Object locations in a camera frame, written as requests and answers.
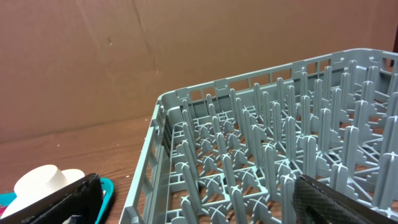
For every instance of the teal plastic tray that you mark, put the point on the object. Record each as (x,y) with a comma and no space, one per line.
(107,187)

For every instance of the white paper cup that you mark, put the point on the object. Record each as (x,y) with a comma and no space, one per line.
(40,182)

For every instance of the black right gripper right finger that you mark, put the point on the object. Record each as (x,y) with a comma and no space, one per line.
(315,202)

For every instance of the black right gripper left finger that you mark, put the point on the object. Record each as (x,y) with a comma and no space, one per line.
(83,198)

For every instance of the grey plastic dish rack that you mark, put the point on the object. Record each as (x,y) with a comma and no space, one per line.
(231,149)

